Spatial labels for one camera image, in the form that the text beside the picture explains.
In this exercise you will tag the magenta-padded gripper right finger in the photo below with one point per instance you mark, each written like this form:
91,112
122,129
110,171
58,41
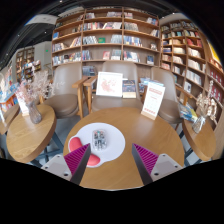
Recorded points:
146,159

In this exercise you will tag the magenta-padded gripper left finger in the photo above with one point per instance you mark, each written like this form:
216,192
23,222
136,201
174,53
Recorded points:
77,159

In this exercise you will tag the transparent computer mouse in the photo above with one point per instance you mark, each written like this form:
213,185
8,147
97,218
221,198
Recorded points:
99,139

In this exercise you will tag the white mouse pad red rest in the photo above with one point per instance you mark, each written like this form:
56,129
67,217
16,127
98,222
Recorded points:
115,140

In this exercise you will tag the round wooden side table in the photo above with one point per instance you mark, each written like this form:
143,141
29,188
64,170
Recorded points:
200,143
8,118
30,133

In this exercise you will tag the white sign on wooden base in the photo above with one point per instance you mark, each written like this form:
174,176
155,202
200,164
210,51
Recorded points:
153,98

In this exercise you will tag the glass vase with dried flowers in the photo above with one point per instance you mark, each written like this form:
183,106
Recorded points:
199,125
34,115

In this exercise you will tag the tan armchair holding framed picture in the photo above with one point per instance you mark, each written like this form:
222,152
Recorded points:
113,103

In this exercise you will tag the dark cover book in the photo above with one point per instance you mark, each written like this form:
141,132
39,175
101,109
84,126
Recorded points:
129,88

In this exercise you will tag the stack of light blue books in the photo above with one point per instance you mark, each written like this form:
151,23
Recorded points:
145,81

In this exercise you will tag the white framed floral picture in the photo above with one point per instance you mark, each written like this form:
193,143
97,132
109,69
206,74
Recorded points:
109,84

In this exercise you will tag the distant low bookshelf unit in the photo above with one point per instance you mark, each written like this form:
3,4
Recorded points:
26,63

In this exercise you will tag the wide wooden bookshelf unit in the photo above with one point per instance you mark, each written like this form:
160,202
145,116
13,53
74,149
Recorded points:
106,36

